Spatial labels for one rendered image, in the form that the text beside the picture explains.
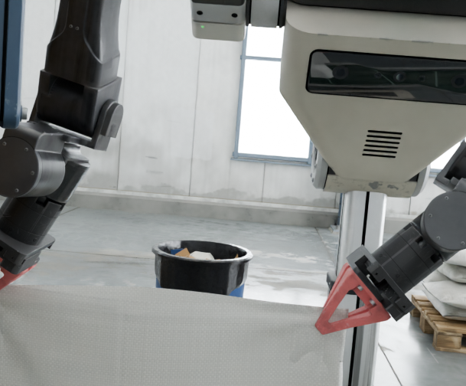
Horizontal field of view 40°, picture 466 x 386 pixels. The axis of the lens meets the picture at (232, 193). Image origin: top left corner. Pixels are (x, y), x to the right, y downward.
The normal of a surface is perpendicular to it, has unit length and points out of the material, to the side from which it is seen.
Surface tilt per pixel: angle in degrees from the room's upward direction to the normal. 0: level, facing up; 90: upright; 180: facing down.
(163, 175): 90
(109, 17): 102
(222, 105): 90
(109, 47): 93
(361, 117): 130
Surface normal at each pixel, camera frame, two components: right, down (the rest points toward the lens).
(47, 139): 0.92, 0.35
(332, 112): -0.09, 0.71
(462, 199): -0.23, -0.12
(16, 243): 0.56, -0.82
